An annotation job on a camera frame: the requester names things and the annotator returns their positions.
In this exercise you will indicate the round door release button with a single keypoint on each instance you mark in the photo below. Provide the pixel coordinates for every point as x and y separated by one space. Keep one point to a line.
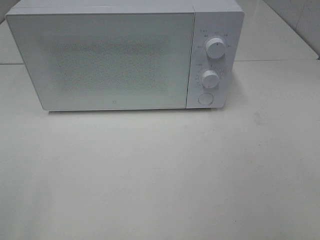
206 99

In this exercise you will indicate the white timer knob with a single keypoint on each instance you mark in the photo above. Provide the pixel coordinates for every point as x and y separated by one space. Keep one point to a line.
210 79

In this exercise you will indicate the white microwave door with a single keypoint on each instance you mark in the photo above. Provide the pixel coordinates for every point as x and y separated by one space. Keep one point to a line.
82 62

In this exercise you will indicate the upper white power knob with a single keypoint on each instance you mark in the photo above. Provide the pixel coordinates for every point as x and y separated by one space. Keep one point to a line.
215 47

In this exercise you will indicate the white microwave oven body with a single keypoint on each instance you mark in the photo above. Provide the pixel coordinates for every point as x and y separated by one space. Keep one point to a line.
222 18

